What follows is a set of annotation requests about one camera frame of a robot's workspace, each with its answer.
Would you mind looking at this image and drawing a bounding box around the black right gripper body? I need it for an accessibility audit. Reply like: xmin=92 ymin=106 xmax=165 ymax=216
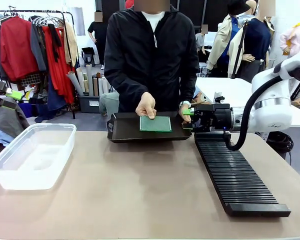
xmin=191 ymin=103 xmax=233 ymax=133

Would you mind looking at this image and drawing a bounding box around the green PCB board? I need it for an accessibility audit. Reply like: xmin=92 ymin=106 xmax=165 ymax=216
xmin=139 ymin=115 xmax=173 ymax=133

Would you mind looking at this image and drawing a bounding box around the black plastic tray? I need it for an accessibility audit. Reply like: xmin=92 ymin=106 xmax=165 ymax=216
xmin=106 ymin=111 xmax=193 ymax=144

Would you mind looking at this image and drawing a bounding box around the person's right forearm black sleeve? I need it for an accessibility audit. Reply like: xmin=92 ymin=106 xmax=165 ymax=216
xmin=104 ymin=62 xmax=152 ymax=101

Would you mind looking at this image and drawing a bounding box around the person's left forearm black sleeve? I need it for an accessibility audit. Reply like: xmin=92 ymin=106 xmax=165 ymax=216
xmin=174 ymin=62 xmax=200 ymax=105

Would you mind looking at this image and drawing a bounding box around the person's left hand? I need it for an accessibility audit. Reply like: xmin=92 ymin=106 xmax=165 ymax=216
xmin=179 ymin=104 xmax=193 ymax=125

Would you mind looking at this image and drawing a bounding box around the person's right hand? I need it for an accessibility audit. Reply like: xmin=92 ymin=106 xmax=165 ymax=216
xmin=135 ymin=91 xmax=157 ymax=120

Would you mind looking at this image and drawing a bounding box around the grey cloth pile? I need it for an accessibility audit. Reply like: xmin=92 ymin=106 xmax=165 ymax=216
xmin=0 ymin=97 xmax=31 ymax=144

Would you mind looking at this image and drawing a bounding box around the cardboard box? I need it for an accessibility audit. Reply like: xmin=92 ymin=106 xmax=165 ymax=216
xmin=191 ymin=91 xmax=213 ymax=105

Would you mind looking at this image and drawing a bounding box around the plaid skirt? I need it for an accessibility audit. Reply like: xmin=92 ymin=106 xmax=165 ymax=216
xmin=20 ymin=71 xmax=43 ymax=86

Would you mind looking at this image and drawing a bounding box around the blue denim garment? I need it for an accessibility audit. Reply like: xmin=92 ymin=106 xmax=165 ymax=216
xmin=34 ymin=74 xmax=67 ymax=124

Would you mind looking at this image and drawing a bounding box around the red jacket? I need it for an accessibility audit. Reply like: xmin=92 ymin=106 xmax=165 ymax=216
xmin=0 ymin=15 xmax=40 ymax=83

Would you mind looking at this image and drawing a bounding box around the red dress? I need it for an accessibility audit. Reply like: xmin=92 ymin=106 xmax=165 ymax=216
xmin=41 ymin=24 xmax=76 ymax=105

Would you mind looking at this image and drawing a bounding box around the dark grey garment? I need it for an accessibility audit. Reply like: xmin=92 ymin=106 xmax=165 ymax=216
xmin=29 ymin=21 xmax=48 ymax=73

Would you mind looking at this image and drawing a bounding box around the clear plastic box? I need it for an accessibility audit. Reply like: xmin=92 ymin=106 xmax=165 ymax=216
xmin=0 ymin=122 xmax=77 ymax=191

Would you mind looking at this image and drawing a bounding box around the grey paper roll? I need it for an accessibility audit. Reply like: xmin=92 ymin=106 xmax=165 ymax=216
xmin=65 ymin=70 xmax=84 ymax=97

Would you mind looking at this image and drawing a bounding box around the black slotted PCB rack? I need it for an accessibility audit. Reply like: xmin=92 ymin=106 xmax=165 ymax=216
xmin=194 ymin=131 xmax=292 ymax=218

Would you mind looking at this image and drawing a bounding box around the person torso black jacket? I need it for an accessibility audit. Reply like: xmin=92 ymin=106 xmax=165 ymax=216
xmin=103 ymin=4 xmax=200 ymax=113

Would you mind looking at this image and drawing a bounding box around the black scarf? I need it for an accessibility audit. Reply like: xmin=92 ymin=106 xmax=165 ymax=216
xmin=47 ymin=23 xmax=63 ymax=64

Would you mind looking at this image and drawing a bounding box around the seated person grey shirt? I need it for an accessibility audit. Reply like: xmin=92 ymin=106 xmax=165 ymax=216
xmin=194 ymin=24 xmax=211 ymax=60

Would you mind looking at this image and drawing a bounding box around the grey storage bin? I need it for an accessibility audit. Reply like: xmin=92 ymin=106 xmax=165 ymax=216
xmin=76 ymin=94 xmax=101 ymax=114

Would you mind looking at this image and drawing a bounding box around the beige garment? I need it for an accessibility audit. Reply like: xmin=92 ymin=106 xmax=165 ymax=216
xmin=63 ymin=20 xmax=79 ymax=68

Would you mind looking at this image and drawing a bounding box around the mannequin beige coat black hat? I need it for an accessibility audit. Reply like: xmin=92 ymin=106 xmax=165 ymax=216
xmin=206 ymin=0 xmax=252 ymax=78

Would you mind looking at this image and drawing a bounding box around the beige paper roll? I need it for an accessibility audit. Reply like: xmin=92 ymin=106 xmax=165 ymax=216
xmin=85 ymin=63 xmax=95 ymax=97

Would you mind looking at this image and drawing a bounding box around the brown paper roll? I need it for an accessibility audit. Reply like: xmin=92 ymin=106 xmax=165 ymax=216
xmin=92 ymin=72 xmax=102 ymax=97

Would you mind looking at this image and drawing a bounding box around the black stool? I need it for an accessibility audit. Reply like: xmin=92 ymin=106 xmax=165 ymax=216
xmin=80 ymin=46 xmax=96 ymax=68

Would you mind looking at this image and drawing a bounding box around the black metal clothes rack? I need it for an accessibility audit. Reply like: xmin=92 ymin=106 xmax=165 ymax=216
xmin=0 ymin=9 xmax=76 ymax=120

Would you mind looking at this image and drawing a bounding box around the mannequin navy top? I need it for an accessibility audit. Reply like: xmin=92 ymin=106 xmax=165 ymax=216
xmin=236 ymin=0 xmax=276 ymax=85

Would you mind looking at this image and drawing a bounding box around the standing person in black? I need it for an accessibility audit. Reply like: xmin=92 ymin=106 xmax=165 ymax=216
xmin=87 ymin=9 xmax=109 ymax=71

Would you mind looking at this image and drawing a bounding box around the mannequin pink jacket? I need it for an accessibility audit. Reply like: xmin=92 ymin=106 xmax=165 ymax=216
xmin=279 ymin=9 xmax=300 ymax=60

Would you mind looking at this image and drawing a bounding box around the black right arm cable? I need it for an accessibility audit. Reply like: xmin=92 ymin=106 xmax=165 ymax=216
xmin=223 ymin=74 xmax=284 ymax=152

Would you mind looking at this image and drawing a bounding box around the black cable bundle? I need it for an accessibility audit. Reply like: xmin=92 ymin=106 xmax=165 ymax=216
xmin=265 ymin=130 xmax=295 ymax=154

